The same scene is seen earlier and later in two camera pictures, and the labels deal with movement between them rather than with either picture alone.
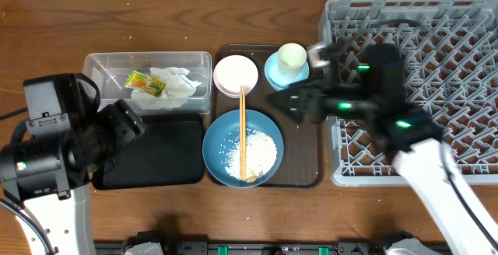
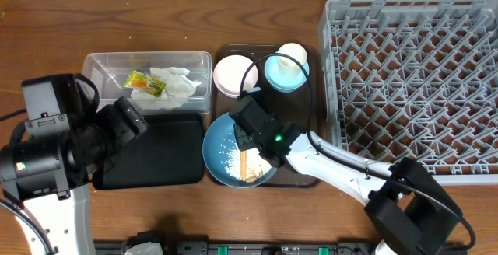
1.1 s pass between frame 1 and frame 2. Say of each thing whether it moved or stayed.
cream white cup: stayed
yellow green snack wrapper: stayed
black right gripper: moved
